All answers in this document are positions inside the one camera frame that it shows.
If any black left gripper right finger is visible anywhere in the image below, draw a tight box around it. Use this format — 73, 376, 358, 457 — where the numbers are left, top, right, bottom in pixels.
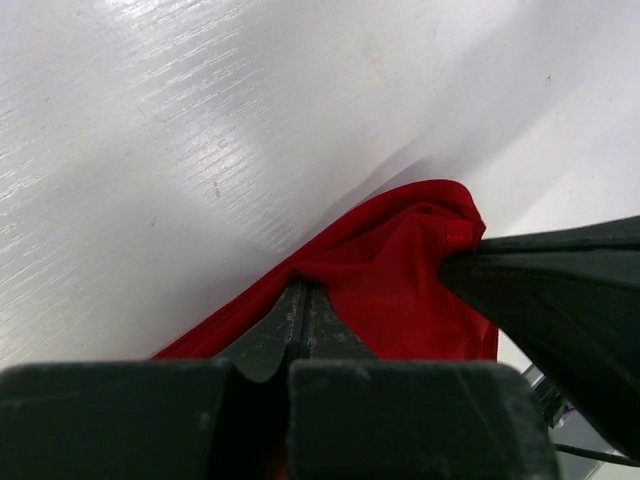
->
287, 285, 558, 479

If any red cloth napkin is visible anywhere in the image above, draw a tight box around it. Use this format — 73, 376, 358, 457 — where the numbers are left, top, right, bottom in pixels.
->
155, 180, 499, 361

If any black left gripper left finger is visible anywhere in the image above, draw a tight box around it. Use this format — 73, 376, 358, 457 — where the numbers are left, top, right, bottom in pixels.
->
1, 283, 306, 479

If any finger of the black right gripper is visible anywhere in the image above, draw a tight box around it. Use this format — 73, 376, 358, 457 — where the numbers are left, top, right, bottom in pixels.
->
440, 250, 639, 458
478, 216, 640, 254

